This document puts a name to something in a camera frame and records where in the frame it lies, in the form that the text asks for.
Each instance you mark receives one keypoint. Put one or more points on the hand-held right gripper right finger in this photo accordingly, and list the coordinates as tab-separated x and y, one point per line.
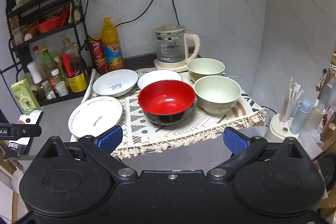
235	140

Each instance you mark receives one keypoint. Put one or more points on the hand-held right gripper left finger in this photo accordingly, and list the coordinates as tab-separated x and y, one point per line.
111	136

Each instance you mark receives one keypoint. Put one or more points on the white plate grey rim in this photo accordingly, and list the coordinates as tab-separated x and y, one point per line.
89	115

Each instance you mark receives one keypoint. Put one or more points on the pale green bowl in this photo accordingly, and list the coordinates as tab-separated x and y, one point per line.
206	66
218	92

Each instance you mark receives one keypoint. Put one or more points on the white deep plate cloud print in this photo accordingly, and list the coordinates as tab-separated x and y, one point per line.
110	81

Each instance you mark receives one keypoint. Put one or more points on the red and black bowl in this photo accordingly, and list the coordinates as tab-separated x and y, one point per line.
165	99

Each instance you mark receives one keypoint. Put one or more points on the white deep plate whisk print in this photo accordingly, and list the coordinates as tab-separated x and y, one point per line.
157	78

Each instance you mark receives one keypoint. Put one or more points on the black and white carton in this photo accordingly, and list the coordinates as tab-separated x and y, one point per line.
32	117

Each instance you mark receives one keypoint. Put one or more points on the patterned fringed tablecloth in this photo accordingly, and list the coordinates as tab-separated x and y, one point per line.
204	125

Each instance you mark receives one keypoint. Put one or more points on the green carton box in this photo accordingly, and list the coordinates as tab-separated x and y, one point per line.
23	94

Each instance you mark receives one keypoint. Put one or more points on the cream utensil holder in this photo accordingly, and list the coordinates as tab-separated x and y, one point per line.
278	129

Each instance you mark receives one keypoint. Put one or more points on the small glass jar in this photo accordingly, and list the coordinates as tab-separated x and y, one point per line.
48	89

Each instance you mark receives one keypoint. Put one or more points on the black metal shelf rack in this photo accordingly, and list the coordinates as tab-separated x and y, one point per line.
63	98

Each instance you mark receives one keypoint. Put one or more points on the small white jar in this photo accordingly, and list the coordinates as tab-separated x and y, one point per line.
61	88

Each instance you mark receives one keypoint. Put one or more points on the white plastic bottle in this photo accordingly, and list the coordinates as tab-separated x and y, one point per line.
34	71

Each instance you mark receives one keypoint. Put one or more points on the small bottle white cap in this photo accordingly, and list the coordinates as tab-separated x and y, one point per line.
56	77

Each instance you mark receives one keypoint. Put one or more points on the bundle of wrapped chopsticks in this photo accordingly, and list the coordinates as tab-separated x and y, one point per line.
288	100

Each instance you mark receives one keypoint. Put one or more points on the pale blue bottle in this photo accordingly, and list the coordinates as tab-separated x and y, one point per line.
302	116

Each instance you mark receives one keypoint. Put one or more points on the red drink can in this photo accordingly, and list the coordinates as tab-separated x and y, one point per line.
101	65
95	48

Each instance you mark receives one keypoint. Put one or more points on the clear bottle red cap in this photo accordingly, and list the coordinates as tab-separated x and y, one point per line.
36	56

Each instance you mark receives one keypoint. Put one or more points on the green label sauce bottle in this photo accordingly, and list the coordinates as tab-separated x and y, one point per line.
48	58

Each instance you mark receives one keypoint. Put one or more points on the pale cream bottle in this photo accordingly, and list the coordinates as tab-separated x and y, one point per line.
318	112

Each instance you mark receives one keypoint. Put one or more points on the cream kettle base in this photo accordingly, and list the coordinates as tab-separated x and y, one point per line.
168	67

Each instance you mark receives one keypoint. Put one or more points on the dark sauce bottle gold cap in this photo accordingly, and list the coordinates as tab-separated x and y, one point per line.
68	49

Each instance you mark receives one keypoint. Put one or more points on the orange juice bottle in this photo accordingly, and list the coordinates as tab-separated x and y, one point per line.
111	40

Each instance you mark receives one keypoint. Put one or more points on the small white orange bottle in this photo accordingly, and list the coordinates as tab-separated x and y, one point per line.
29	35

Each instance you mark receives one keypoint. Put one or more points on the glass electric kettle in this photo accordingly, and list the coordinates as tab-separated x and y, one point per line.
170	50

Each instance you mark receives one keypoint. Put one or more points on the red plastic basket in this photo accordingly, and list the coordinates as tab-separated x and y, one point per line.
48	24

